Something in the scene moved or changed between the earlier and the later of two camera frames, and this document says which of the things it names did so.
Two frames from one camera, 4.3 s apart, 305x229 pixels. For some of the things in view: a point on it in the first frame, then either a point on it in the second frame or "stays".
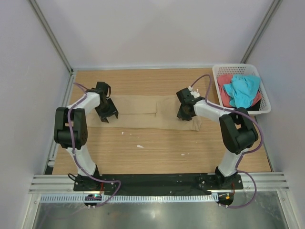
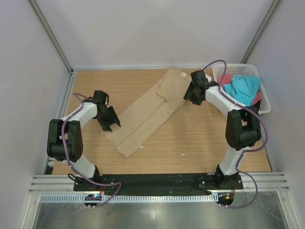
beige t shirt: [151, 112] -> [168, 97]
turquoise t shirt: [242, 90] stays
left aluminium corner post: [46, 26] stays
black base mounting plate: [156, 184] stays
